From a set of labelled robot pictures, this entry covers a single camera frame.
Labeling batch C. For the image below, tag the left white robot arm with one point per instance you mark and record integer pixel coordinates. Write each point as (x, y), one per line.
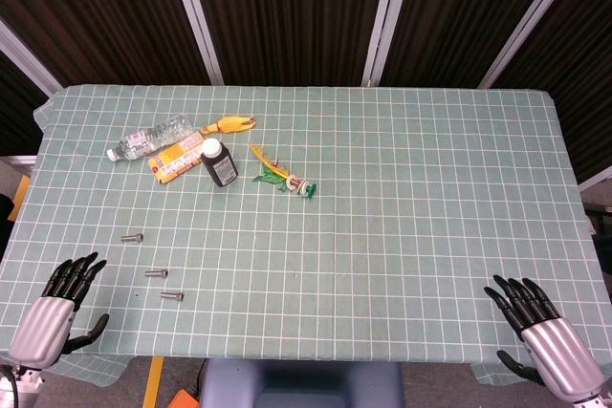
(21, 384)

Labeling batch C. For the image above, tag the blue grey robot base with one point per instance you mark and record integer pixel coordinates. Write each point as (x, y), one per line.
(301, 384)

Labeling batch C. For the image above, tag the metal bolt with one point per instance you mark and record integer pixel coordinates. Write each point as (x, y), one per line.
(131, 237)
(172, 295)
(156, 273)

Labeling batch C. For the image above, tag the yellow flat board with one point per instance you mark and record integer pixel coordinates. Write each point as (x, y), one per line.
(20, 195)

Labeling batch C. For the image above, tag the green checked tablecloth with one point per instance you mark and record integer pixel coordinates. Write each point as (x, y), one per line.
(382, 236)

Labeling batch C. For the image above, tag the yellow snack package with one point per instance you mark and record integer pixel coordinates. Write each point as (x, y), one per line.
(174, 159)

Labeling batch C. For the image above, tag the dark brown bottle white cap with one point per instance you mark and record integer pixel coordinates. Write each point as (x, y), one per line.
(220, 166)

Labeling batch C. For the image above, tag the clear plastic water bottle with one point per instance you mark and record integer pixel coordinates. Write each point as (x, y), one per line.
(153, 138)

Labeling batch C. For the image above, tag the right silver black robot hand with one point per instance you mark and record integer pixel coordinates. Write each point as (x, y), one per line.
(559, 355)

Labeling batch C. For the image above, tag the white partition post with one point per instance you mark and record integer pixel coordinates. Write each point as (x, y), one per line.
(196, 16)
(526, 21)
(382, 21)
(24, 57)

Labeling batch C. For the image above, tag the orange box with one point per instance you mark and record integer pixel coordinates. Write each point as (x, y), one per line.
(181, 399)

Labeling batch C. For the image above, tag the yellow rubber chicken toy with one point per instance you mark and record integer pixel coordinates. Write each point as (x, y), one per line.
(229, 123)

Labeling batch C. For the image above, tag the white partition base rail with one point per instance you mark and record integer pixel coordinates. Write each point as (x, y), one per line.
(595, 178)
(16, 160)

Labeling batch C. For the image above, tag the black equipment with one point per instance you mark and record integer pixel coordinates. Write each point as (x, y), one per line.
(600, 221)

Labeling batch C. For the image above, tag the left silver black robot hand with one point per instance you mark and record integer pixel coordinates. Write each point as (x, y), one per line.
(45, 331)

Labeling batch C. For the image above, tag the feather shuttlecock toy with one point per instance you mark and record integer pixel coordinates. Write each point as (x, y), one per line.
(296, 184)

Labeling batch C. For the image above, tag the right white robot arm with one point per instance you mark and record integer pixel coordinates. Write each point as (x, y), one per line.
(593, 402)

